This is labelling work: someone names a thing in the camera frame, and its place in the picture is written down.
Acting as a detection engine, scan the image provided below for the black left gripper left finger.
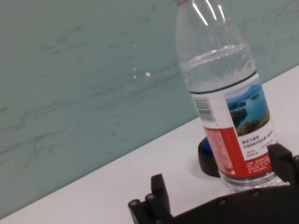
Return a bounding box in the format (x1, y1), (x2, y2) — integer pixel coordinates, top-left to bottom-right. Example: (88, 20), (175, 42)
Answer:
(127, 174), (173, 224)

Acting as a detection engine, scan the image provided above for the clear water bottle red cap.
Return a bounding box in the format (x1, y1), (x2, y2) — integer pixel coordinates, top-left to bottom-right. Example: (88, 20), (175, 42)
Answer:
(175, 0), (278, 194)

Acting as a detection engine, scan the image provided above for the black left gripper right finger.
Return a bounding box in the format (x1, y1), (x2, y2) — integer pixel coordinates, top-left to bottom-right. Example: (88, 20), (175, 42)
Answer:
(266, 143), (299, 187)

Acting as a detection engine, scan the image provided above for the blue round lid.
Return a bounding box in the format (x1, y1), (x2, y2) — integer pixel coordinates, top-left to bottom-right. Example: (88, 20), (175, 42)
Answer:
(197, 136), (221, 177)

